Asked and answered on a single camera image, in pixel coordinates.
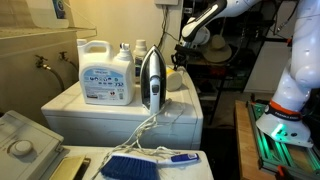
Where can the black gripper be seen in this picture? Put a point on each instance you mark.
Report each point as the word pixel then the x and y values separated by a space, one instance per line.
pixel 181 56

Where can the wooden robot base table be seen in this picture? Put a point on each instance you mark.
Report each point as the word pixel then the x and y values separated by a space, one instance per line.
pixel 247 150

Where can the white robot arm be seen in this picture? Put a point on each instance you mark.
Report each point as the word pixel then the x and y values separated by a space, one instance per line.
pixel 282 118

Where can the straw hat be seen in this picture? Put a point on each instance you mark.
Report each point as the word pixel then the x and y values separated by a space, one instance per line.
pixel 217 50

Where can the black and white clothes iron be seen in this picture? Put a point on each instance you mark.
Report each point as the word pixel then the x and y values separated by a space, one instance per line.
pixel 153 80

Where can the black metal shelf rack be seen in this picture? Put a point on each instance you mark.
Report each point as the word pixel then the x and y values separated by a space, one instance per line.
pixel 245 34

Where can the white front-load washing machine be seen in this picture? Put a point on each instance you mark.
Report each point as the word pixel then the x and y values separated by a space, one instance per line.
pixel 179 126

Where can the large white detergent jug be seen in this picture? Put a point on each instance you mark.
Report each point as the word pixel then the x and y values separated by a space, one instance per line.
pixel 105 78

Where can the blue and white hand brush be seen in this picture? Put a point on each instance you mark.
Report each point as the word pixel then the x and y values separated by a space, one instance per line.
pixel 133 167

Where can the white top-load washer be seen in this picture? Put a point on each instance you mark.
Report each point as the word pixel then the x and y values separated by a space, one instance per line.
pixel 29 151

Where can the wall water faucet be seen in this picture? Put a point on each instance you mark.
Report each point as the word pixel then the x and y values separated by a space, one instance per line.
pixel 63 57
pixel 41 63

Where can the green-lit aluminium base frame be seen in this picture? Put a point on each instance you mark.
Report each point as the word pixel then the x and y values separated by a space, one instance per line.
pixel 302 163

